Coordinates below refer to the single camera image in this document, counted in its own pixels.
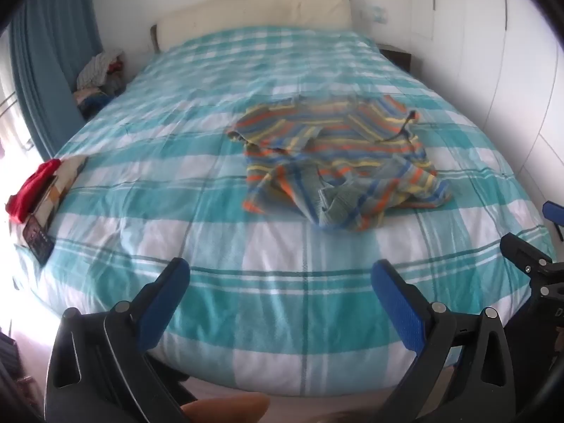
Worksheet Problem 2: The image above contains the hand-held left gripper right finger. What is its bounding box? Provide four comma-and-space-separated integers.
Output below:
371, 259, 516, 423

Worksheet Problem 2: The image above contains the red cloth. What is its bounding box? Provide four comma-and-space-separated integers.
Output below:
5, 159, 61, 223

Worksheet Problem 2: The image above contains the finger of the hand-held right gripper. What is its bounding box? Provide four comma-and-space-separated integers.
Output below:
543, 201, 564, 242
500, 233, 564, 305

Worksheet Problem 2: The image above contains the dark flat package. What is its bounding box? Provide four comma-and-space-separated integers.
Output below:
22, 216, 54, 267

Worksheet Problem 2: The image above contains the cream padded headboard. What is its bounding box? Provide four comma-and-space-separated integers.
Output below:
150, 0, 352, 54

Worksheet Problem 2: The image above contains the wall socket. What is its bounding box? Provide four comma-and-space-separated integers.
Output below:
359, 5, 388, 23

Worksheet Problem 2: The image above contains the blue curtain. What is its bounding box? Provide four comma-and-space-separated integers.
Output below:
9, 0, 104, 161

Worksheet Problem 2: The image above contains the dark nightstand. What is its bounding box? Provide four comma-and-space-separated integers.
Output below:
375, 43, 412, 71

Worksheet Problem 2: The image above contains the checkered patchwork cushion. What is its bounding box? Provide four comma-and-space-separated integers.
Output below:
26, 155, 89, 230

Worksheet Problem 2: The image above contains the white wardrobe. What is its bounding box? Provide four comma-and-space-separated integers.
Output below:
410, 0, 564, 212

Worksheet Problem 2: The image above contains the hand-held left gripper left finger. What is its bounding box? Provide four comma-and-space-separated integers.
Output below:
44, 257, 191, 423

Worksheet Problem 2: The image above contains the striped knitted sweater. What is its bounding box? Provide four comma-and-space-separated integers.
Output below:
226, 94, 452, 233

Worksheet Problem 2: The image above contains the pile of clothes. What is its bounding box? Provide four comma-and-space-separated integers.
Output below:
73, 49, 128, 119

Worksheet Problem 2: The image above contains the teal plaid bed cover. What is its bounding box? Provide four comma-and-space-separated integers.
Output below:
13, 24, 556, 397

